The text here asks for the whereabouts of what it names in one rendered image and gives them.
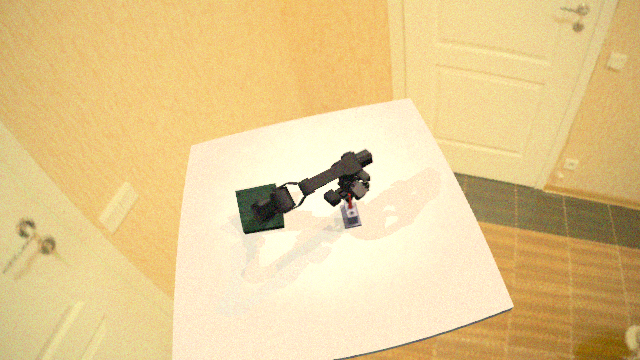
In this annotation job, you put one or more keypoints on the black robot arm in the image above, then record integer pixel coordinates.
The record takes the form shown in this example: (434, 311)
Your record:
(281, 201)

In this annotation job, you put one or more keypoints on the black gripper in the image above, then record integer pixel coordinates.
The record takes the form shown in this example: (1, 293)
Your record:
(335, 197)

